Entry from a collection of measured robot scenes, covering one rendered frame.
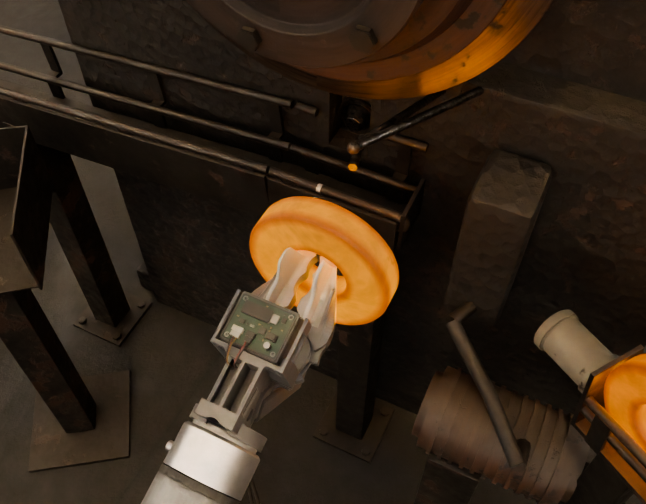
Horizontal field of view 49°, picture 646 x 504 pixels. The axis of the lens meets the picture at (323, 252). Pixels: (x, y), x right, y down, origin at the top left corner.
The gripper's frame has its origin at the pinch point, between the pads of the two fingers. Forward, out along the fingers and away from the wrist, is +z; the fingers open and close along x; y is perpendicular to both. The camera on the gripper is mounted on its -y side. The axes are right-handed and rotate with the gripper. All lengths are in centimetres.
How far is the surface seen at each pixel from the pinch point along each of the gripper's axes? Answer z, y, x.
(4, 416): -33, -80, 69
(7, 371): -25, -82, 75
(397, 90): 19.5, 1.7, 0.1
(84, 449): -31, -79, 48
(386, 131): 14.5, 1.4, -0.7
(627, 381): 3.3, -12.3, -32.9
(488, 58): 21.3, 8.6, -8.5
